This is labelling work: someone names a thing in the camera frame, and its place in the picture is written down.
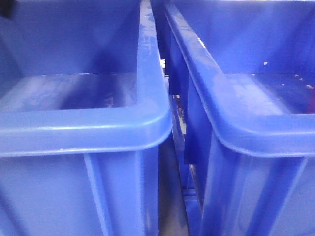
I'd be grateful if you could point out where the front left blue bin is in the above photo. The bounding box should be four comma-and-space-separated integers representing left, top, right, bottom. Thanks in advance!
0, 0, 171, 236

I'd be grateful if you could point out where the blue bin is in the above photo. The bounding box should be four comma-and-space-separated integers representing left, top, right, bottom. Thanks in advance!
153, 0, 315, 236
0, 0, 171, 236

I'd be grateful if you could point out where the front right blue bin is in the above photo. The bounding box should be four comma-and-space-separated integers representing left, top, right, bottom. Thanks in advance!
153, 0, 315, 236

